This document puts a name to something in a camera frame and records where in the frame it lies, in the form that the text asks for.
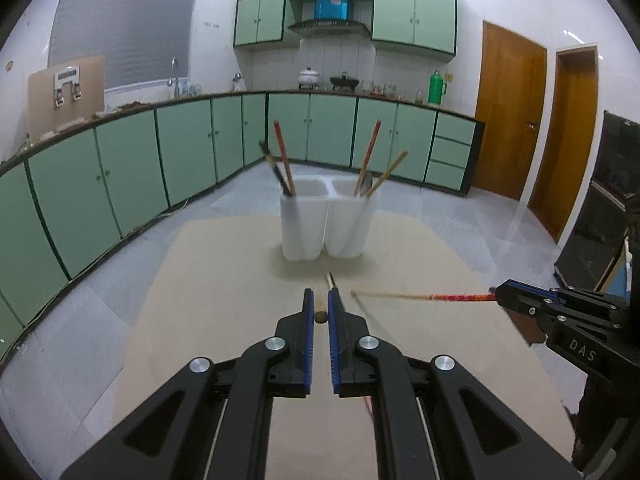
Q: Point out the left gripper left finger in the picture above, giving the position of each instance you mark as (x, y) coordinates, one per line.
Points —
(210, 420)

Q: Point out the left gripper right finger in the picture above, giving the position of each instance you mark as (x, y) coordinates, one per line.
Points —
(433, 420)

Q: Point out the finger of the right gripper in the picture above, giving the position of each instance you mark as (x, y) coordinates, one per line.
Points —
(530, 304)

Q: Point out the red and bamboo chopstick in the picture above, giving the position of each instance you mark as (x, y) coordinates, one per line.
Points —
(427, 297)

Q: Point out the black chopstick silver band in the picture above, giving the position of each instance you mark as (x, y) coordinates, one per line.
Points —
(330, 280)

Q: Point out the green lower kitchen cabinets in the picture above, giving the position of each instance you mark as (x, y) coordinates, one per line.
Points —
(69, 202)

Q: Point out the black appliance cabinet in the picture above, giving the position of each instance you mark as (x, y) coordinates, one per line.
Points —
(595, 243)

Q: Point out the brown wooden door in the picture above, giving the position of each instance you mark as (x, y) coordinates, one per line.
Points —
(569, 138)
(510, 100)

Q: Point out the bamboo chopstick in right cup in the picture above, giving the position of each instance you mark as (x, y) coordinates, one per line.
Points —
(386, 174)

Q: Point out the metal spoon in holder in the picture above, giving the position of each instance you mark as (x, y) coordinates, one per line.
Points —
(366, 184)

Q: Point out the white double utensil holder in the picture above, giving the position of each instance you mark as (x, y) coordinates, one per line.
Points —
(325, 218)

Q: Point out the red chopstick in left cup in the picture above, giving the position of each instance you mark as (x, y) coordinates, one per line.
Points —
(284, 158)

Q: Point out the green thermos bottle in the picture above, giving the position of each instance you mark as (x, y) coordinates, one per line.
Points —
(436, 89)

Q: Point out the black wok on stove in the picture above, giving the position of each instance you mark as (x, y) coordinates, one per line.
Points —
(344, 83)

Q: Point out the white cooking pot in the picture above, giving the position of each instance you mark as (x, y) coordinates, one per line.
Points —
(308, 79)

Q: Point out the chrome sink faucet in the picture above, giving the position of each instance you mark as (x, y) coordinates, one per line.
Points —
(173, 80)

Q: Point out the brown board with clamps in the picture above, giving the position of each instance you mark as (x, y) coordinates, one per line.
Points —
(64, 93)

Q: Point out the range hood with blue box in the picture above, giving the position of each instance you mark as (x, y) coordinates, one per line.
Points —
(324, 18)

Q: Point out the grey window blind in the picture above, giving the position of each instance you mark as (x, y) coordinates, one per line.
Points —
(137, 38)

